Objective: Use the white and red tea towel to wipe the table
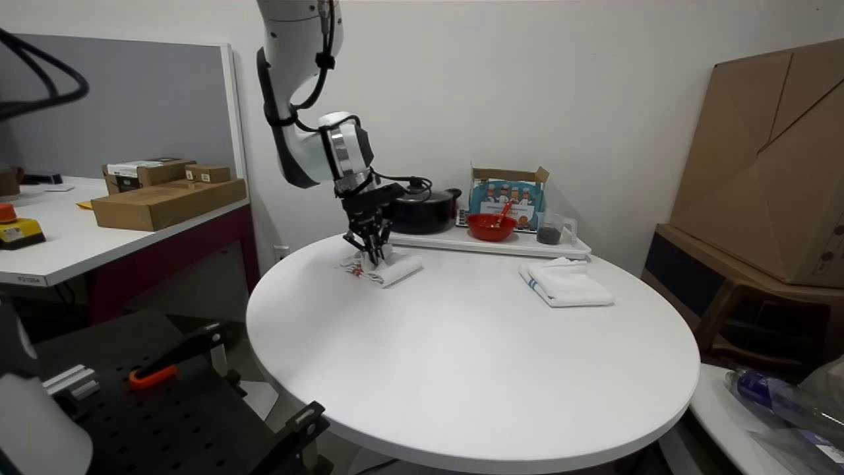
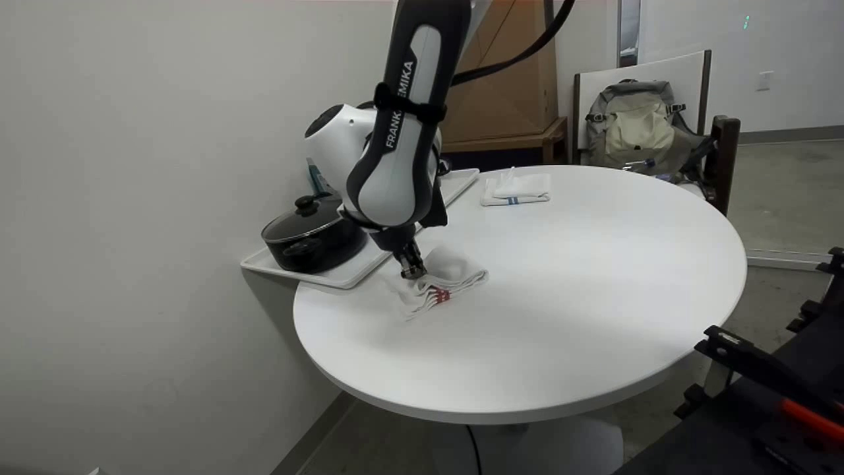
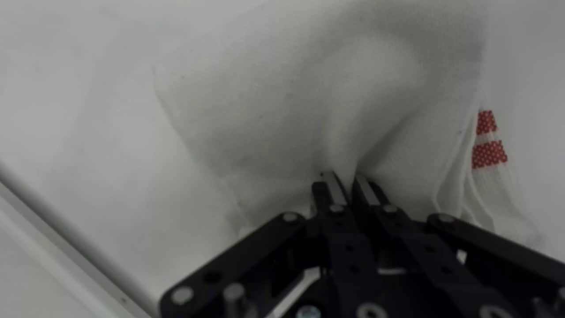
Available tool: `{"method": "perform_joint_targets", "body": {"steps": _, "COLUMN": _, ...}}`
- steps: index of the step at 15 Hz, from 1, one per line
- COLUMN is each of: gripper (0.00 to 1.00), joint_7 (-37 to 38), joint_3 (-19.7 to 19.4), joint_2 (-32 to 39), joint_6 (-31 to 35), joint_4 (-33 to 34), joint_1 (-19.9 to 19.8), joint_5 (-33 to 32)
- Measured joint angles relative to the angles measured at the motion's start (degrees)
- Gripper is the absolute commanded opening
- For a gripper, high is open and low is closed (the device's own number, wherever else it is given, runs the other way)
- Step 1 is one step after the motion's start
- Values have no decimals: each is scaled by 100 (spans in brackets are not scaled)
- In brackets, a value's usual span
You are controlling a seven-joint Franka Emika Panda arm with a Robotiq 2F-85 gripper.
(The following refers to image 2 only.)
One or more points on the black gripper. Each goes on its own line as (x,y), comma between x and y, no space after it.
(402,245)

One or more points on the clear plastic bag red contents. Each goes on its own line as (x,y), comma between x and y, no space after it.
(458,272)

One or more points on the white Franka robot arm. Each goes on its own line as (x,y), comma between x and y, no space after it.
(397,150)

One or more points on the white and blue folded towel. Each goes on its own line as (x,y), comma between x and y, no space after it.
(517,189)

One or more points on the white rectangular tray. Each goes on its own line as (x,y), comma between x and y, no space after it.
(343,275)

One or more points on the black pot with lid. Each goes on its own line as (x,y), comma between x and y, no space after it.
(305,242)

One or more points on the low wooden shelf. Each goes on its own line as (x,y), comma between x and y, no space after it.
(547,140)

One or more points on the beige grey backpack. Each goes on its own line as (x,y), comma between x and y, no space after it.
(634,127)

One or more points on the black perforated breadboard table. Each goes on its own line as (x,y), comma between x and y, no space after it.
(720,444)

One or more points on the white chair with wooden frame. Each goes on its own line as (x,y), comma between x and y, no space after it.
(686,74)

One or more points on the white wall outlet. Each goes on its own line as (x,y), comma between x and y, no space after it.
(765,82)

